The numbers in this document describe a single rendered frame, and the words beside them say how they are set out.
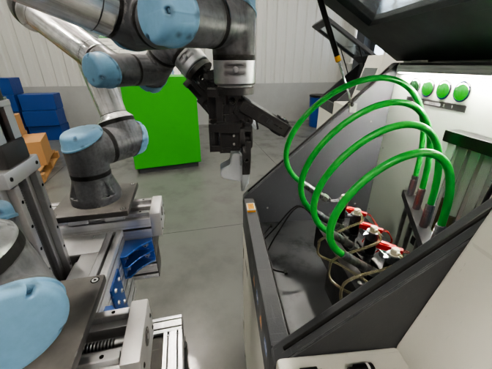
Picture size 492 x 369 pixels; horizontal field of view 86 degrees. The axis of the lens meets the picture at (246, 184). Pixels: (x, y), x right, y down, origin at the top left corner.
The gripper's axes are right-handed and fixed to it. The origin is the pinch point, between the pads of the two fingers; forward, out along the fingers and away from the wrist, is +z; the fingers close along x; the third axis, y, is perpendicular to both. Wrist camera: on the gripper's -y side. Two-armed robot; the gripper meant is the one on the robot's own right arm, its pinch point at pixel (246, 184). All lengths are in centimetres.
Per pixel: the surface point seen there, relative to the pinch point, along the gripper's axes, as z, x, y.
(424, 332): 16.0, 25.7, -26.6
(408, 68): -23, -33, -54
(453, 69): -22, -15, -54
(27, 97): 34, -523, 376
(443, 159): -9.0, 12.8, -32.3
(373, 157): 10, -43, -55
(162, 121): 48, -324, 84
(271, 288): 25.7, 4.8, -5.7
